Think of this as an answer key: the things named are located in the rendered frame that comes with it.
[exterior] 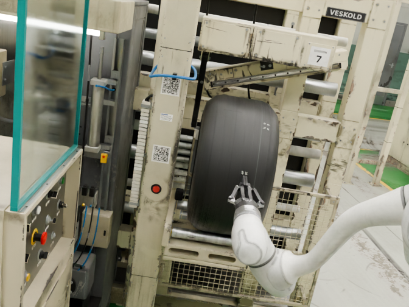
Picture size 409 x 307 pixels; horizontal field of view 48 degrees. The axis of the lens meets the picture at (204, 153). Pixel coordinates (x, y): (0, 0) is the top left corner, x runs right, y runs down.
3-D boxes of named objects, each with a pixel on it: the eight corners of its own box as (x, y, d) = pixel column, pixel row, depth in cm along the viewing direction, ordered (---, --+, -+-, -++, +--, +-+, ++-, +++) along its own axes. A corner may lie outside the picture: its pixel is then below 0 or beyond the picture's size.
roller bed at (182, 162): (148, 185, 240) (156, 131, 231) (152, 175, 254) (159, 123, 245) (186, 191, 241) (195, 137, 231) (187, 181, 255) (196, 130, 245)
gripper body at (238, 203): (262, 207, 149) (260, 192, 158) (236, 203, 149) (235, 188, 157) (257, 226, 153) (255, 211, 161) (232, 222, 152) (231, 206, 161)
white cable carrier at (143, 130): (128, 206, 202) (142, 100, 187) (130, 201, 207) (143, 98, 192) (139, 208, 202) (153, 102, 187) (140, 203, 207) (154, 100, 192)
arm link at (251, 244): (224, 220, 145) (244, 249, 150) (224, 251, 131) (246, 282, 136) (255, 206, 142) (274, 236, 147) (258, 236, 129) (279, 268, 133)
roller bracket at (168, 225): (160, 247, 194) (164, 226, 191) (169, 206, 232) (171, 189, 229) (168, 248, 194) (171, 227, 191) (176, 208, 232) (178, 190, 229)
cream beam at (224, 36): (197, 50, 205) (202, 16, 200) (199, 45, 228) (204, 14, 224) (331, 74, 207) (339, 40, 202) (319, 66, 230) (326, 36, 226)
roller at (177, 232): (168, 238, 197) (169, 228, 195) (168, 233, 201) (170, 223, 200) (248, 251, 198) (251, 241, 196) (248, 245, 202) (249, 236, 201)
